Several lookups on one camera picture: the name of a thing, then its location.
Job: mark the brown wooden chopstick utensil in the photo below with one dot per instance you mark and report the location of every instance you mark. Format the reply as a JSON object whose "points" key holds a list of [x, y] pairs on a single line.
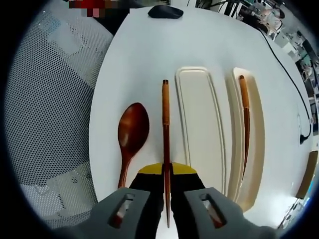
{"points": [[244, 97], [166, 112]]}

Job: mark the black computer mouse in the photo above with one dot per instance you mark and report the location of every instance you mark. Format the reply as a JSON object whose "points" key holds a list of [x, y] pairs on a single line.
{"points": [[165, 12]]}

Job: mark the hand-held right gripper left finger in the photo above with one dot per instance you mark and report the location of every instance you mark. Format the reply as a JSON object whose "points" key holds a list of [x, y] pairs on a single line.
{"points": [[144, 199]]}

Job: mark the beige cutlery case lid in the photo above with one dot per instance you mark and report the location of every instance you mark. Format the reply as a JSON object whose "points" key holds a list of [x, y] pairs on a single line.
{"points": [[199, 119]]}

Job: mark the brown wooden spoon utensil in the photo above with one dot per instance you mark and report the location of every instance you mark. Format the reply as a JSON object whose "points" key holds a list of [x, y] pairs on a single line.
{"points": [[133, 127]]}

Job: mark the beige cutlery case base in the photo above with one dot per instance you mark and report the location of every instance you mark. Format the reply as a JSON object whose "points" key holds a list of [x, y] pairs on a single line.
{"points": [[256, 139]]}

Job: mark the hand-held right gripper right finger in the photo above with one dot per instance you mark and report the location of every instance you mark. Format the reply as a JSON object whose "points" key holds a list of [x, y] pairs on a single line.
{"points": [[189, 196]]}

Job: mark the grey mesh chair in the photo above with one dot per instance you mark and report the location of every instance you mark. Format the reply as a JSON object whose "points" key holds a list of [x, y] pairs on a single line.
{"points": [[49, 112]]}

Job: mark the brown cardboard box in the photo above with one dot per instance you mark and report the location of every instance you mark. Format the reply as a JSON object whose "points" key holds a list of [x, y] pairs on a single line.
{"points": [[309, 174]]}

